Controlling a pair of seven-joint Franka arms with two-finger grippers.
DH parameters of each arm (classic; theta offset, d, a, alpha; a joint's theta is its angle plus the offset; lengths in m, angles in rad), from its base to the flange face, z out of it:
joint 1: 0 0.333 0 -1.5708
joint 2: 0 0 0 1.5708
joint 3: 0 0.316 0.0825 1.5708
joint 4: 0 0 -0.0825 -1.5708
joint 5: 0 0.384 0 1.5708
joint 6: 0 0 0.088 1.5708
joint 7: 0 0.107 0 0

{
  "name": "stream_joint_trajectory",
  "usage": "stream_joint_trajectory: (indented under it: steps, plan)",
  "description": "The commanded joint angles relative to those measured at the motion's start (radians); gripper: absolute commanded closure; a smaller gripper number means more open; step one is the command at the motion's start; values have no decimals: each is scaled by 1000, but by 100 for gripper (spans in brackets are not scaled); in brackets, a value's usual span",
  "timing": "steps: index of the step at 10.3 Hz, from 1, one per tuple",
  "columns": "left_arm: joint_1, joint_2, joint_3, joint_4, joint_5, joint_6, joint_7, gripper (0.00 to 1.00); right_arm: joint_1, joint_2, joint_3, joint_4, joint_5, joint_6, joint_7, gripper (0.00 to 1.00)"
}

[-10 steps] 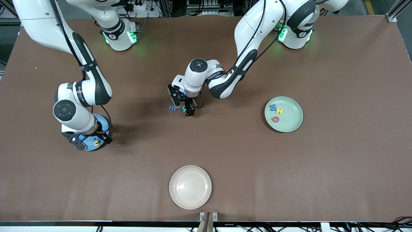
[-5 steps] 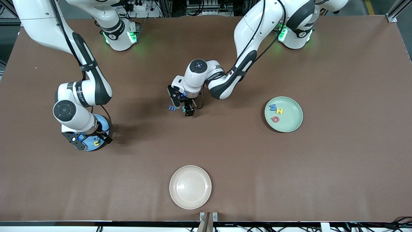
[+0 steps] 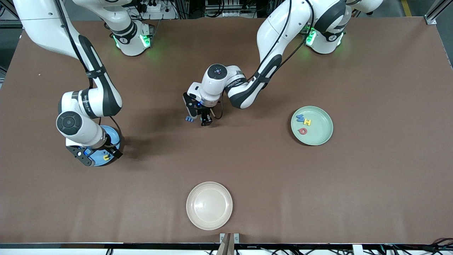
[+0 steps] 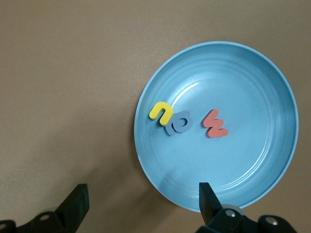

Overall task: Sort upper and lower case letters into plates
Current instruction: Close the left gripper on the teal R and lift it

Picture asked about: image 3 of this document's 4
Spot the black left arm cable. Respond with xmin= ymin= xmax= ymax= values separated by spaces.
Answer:
xmin=213 ymin=0 xmax=315 ymax=120

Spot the tan camera pole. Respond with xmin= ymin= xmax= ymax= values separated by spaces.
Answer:
xmin=216 ymin=234 xmax=236 ymax=255

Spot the green plate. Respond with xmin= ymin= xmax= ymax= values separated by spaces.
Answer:
xmin=291 ymin=106 xmax=334 ymax=146

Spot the white equipment rack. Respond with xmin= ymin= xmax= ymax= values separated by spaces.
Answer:
xmin=205 ymin=0 xmax=257 ymax=18

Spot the tangled floor cable bundle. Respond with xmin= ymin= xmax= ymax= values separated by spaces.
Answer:
xmin=384 ymin=237 xmax=453 ymax=255

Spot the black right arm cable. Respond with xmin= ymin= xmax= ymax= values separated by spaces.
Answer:
xmin=53 ymin=0 xmax=123 ymax=143

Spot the blue plate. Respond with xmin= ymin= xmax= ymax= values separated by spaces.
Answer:
xmin=83 ymin=125 xmax=121 ymax=167

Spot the white power strip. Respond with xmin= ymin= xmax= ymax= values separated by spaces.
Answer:
xmin=136 ymin=0 xmax=162 ymax=13

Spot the aluminium frame post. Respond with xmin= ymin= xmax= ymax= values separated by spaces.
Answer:
xmin=424 ymin=0 xmax=453 ymax=25

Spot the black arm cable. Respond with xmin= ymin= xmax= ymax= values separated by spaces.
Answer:
xmin=53 ymin=0 xmax=123 ymax=143
xmin=213 ymin=0 xmax=315 ymax=120

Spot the beige plate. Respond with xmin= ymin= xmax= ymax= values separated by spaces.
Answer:
xmin=186 ymin=182 xmax=233 ymax=231

